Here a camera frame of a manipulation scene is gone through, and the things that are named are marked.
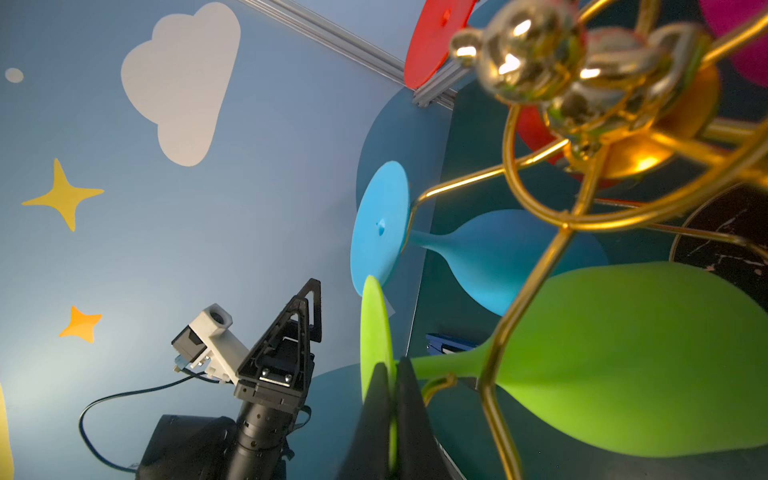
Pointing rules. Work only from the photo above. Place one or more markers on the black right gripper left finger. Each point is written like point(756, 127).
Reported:
point(368, 455)

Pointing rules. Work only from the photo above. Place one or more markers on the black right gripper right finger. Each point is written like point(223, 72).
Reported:
point(418, 454)

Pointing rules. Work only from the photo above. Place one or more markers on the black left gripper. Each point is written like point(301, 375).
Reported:
point(277, 372)

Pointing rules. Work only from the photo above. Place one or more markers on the green wine glass front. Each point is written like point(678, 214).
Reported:
point(652, 359)

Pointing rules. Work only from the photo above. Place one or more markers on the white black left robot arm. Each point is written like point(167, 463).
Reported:
point(252, 446)

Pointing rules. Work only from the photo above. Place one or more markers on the blue wine glass left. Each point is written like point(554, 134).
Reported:
point(490, 255)

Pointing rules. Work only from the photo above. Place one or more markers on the red wine glass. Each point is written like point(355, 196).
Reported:
point(521, 51)

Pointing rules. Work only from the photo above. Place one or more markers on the magenta wine glass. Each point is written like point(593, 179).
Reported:
point(740, 28)

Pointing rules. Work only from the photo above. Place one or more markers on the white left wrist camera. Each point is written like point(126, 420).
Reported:
point(208, 342)

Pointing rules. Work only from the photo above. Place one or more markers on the aluminium back frame rail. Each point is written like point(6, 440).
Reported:
point(437, 90)

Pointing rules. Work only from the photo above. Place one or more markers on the gold wire wine glass rack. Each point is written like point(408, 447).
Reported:
point(635, 143)

